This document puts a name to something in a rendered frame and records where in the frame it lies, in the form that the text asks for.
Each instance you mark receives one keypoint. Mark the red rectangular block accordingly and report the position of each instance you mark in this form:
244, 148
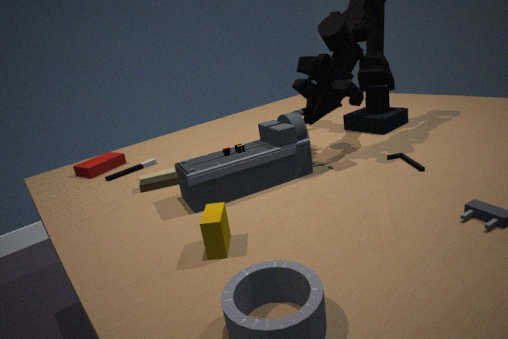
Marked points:
99, 165

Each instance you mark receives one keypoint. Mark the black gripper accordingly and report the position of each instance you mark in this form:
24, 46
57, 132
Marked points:
328, 94

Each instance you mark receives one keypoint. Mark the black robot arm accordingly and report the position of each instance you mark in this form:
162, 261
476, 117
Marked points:
363, 20

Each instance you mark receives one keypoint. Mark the grey hollow cylinder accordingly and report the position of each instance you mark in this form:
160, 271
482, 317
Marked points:
275, 281

